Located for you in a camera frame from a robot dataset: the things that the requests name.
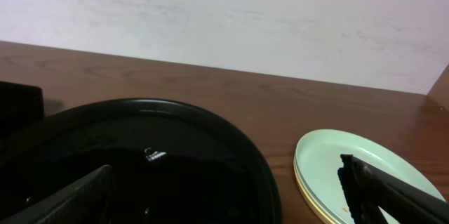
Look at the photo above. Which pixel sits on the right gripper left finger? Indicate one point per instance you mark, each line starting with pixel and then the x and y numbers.
pixel 84 201

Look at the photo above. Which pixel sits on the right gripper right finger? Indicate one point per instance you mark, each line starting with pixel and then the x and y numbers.
pixel 369 192

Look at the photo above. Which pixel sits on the light blue plate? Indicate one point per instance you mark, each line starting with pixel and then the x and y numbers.
pixel 317 158

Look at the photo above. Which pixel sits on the yellow plate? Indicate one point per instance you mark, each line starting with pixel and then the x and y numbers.
pixel 325 218

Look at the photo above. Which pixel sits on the black round tray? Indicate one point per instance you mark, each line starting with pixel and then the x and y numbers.
pixel 171 163

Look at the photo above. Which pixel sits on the black rectangular tray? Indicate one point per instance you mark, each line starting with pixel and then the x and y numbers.
pixel 21 105

